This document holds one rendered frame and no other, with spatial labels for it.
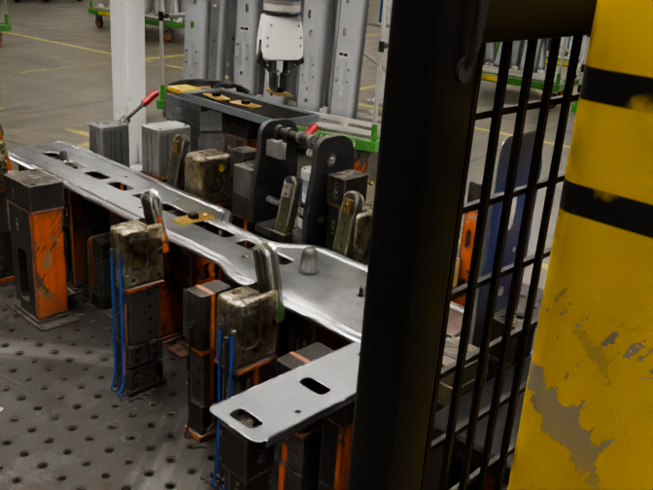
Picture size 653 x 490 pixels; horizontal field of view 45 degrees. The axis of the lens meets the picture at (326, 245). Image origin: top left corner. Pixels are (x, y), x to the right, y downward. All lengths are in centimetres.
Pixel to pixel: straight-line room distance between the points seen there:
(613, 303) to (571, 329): 3
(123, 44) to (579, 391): 504
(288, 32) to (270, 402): 102
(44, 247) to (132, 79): 368
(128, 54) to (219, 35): 127
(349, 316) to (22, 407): 67
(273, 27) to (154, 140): 39
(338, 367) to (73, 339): 85
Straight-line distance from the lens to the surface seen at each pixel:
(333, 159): 163
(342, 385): 110
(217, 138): 446
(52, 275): 189
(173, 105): 219
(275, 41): 185
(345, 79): 592
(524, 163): 111
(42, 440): 153
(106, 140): 218
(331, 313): 128
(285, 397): 106
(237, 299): 121
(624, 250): 47
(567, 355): 51
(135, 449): 149
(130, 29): 541
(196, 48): 634
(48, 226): 184
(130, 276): 151
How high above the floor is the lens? 157
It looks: 21 degrees down
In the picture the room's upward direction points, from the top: 4 degrees clockwise
